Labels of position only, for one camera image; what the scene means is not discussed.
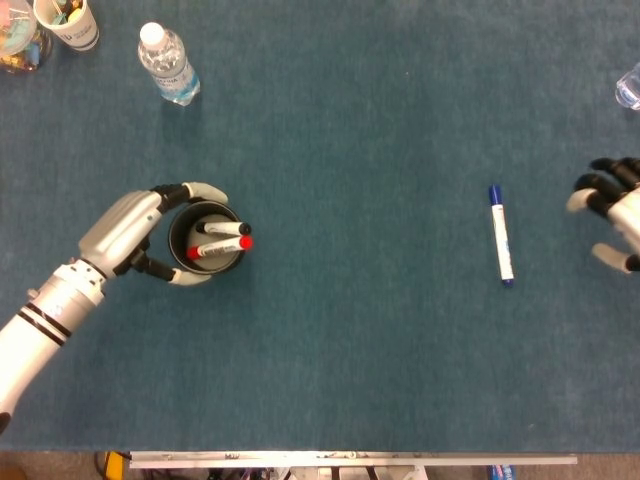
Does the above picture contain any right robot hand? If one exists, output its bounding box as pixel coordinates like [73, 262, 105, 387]
[564, 156, 640, 275]

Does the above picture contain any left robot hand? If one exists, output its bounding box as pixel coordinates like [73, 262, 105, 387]
[78, 181, 229, 289]

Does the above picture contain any black cup holder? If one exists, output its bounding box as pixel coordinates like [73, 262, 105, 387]
[167, 199, 249, 275]

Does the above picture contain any blue-capped whiteboard marker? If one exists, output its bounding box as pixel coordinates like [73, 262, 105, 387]
[487, 184, 516, 289]

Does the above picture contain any black-capped whiteboard marker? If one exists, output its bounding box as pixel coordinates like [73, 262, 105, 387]
[195, 221, 253, 236]

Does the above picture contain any red-capped whiteboard marker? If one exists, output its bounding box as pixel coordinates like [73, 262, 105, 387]
[187, 235, 255, 261]

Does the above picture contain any pink-print clear water bottle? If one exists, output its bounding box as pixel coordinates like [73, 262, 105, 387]
[614, 60, 640, 111]

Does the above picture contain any blue-label water bottle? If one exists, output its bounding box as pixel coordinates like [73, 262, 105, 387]
[137, 21, 202, 107]

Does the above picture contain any white paper cup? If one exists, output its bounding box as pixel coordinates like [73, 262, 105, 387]
[32, 0, 100, 53]

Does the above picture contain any clear jar of clips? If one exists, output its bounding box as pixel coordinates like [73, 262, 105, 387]
[0, 0, 54, 75]

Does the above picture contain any yellow box under table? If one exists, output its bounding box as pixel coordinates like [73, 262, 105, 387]
[102, 451, 131, 480]

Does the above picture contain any blue felt table cover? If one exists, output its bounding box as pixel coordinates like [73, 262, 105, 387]
[0, 0, 640, 454]

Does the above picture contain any aluminium table edge rail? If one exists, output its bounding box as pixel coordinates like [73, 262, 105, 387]
[128, 450, 579, 470]

